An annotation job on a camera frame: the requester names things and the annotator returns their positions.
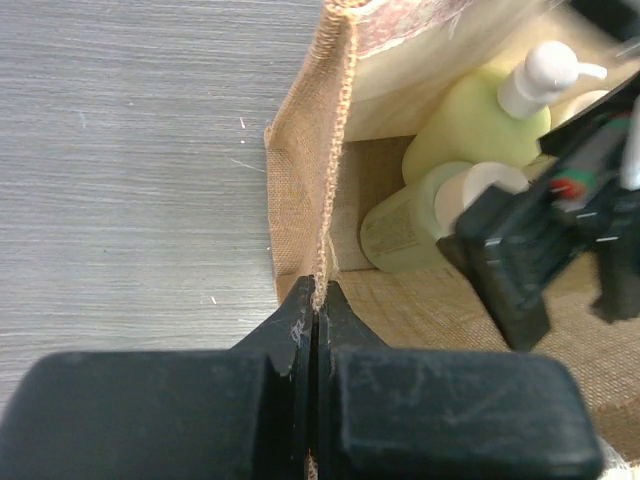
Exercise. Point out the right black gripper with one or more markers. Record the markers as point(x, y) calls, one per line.
point(510, 246)

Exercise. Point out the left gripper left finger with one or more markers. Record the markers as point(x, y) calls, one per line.
point(239, 413)

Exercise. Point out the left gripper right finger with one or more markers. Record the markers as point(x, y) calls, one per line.
point(394, 413)

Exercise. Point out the olive green bottle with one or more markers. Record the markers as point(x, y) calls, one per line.
point(401, 233)

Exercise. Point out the green pump dispenser bottle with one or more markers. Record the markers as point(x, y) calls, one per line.
point(491, 115)

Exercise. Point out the tan canvas tote bag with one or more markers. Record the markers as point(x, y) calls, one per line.
point(375, 73)

